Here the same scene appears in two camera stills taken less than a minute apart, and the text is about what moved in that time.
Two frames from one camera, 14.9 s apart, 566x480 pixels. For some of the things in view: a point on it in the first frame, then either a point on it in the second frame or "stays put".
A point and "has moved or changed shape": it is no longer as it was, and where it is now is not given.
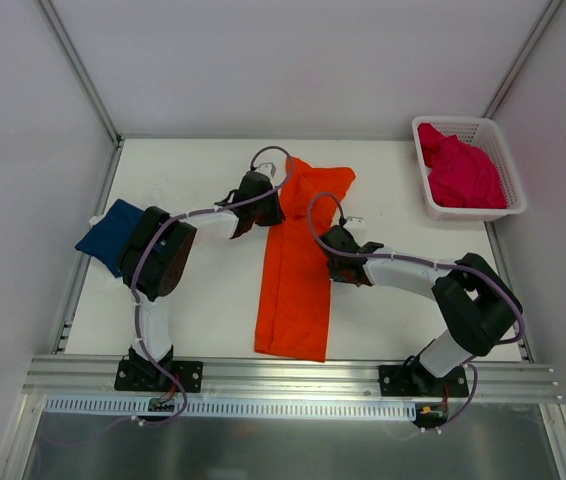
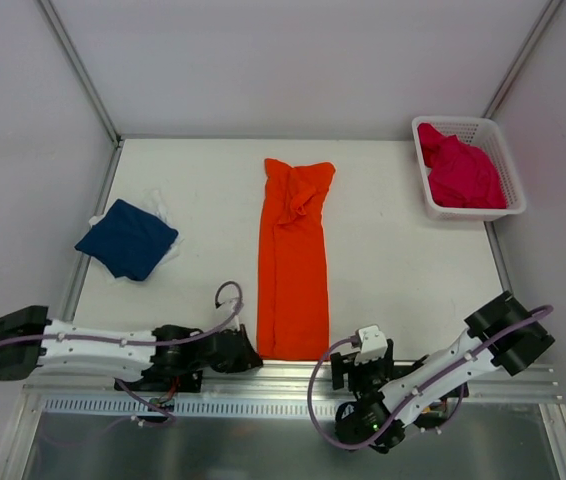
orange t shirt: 292,317 has moved or changed shape
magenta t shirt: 461,175 stays put
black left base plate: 189,372 stays put
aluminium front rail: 93,379 stays put
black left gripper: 268,211 → 236,351
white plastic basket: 486,135 stays put
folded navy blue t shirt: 107,239 stays put
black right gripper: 340,265 → 340,370
